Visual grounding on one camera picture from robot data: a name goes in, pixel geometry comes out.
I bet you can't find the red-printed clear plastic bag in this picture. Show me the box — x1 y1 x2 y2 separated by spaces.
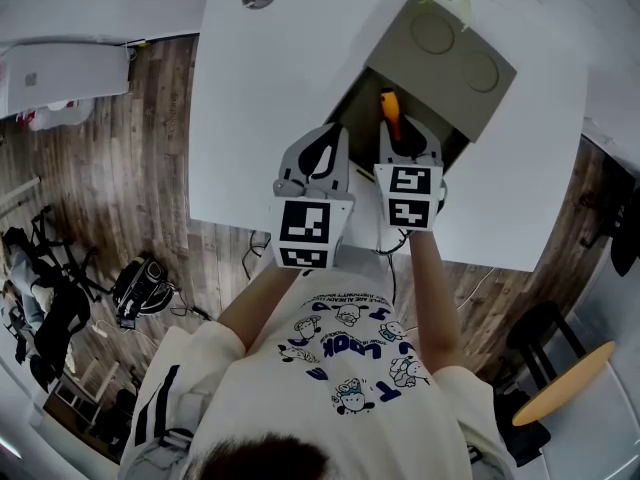
16 96 97 133

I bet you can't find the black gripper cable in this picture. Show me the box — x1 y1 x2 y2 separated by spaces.
373 226 412 305

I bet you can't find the black folding stand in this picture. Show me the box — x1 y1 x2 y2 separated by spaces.
29 205 114 304

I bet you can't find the person's white printed t-shirt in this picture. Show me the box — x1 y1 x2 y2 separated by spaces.
119 256 517 480

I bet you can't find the round wooden table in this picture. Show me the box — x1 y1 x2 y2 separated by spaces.
511 339 617 428

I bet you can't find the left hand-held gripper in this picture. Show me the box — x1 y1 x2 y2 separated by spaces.
269 121 356 271

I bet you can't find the grey drawer box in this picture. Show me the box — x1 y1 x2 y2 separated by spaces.
324 0 518 172

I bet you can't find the black stool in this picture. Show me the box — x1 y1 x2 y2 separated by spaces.
506 299 587 390

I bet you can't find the black office chair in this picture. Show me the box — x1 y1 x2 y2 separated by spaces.
581 166 640 278

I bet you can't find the orange-handled screwdriver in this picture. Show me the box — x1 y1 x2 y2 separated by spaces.
380 87 405 142

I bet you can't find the person's right forearm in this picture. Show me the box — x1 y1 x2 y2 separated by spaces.
408 227 465 373

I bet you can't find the person's left forearm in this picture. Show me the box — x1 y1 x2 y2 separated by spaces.
217 266 302 355

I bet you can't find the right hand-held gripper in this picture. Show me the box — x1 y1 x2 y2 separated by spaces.
373 114 448 231

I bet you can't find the long white cable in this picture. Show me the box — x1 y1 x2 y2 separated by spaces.
458 264 502 310

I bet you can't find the black bag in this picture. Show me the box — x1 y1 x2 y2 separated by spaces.
111 254 177 330

